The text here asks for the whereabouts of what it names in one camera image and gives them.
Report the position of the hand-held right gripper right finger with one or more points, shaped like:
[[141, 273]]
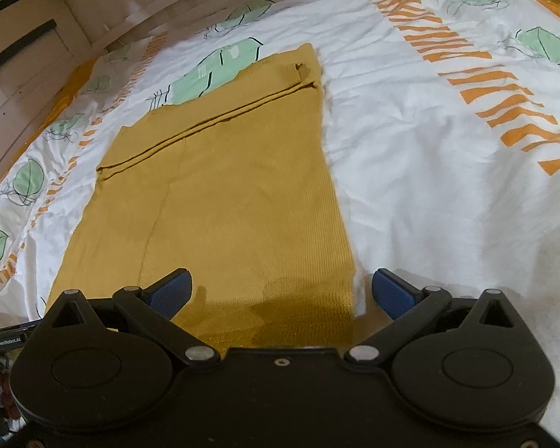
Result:
[[392, 294]]

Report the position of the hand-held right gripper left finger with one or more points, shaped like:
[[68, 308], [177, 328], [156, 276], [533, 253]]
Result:
[[170, 294]]

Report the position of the yellow knit sweater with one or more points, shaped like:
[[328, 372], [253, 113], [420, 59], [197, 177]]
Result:
[[242, 196]]

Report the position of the white leaf-print duvet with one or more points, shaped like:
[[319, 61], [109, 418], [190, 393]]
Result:
[[424, 149]]

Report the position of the wooden bed frame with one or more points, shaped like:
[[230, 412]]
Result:
[[74, 23]]

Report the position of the black metal rail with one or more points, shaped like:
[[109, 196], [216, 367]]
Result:
[[14, 51]]

